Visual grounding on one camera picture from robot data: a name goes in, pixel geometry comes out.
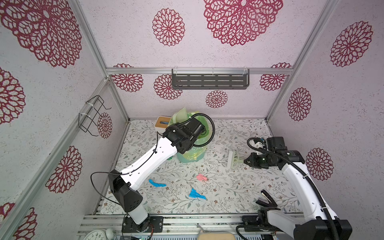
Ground green bin with bag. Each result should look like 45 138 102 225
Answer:
168 111 213 164

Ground light green hand brush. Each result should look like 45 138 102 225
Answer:
227 151 245 170

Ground light green dustpan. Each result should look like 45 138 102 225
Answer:
172 107 189 124

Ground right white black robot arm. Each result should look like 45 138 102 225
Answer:
243 137 353 240

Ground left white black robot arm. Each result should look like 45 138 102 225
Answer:
108 113 206 231

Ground white wooden-top tissue box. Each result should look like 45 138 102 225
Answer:
155 116 172 134

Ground pink paper scrap centre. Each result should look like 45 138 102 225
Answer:
196 174 208 182

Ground black stapler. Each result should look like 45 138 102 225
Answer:
256 189 278 208

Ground blue paper scrap left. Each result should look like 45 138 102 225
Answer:
149 179 167 188

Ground blue paper scrap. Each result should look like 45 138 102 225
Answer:
189 188 207 200
149 179 167 188

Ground blue paper scrap centre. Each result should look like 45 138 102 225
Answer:
189 188 207 200

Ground beige object at bottom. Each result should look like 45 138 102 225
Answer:
197 225 236 240

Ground white round gauge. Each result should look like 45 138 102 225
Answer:
84 230 107 240

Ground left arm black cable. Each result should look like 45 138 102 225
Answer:
89 112 216 208

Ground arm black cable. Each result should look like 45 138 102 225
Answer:
235 137 341 240
89 112 216 208

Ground dark grey wall shelf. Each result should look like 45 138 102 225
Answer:
171 69 250 90

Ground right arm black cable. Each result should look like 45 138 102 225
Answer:
235 137 341 240

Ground black wire wall rack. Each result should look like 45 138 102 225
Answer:
78 95 113 139

